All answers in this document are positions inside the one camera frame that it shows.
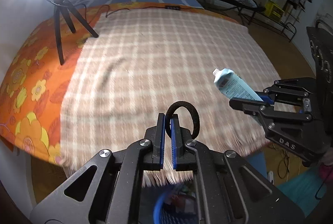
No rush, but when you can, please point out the beige plaid fringed blanket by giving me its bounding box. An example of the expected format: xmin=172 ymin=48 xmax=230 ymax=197
xmin=60 ymin=8 xmax=279 ymax=171

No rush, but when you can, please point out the black tripod stand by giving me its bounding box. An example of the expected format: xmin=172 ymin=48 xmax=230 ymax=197
xmin=48 ymin=0 xmax=99 ymax=66

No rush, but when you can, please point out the black inline cable remote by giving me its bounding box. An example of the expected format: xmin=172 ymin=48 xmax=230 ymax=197
xmin=165 ymin=5 xmax=181 ymax=11

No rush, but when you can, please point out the yellow crate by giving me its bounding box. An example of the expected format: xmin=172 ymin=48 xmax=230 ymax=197
xmin=264 ymin=1 xmax=284 ymax=18

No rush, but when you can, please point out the black ring light cable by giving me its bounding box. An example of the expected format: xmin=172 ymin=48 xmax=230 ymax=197
xmin=83 ymin=4 xmax=167 ymax=22

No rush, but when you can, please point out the colourful blue tube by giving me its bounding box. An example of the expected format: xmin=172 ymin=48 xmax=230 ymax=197
xmin=213 ymin=68 xmax=262 ymax=102

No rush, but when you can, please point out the blue plastic laundry basket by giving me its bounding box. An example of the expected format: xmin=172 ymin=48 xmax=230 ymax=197
xmin=152 ymin=181 xmax=200 ymax=224

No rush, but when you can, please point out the black hair tie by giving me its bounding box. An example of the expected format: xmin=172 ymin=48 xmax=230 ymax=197
xmin=165 ymin=100 xmax=200 ymax=139

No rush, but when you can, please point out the orange floral bed sheet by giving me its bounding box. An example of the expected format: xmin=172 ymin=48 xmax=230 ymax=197
xmin=1 ymin=3 xmax=239 ymax=166

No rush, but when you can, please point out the teal cloth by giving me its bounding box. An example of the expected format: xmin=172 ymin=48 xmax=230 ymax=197
xmin=277 ymin=166 xmax=332 ymax=216

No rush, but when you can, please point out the pink garment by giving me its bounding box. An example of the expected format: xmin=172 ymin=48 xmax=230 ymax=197
xmin=319 ymin=163 xmax=333 ymax=183

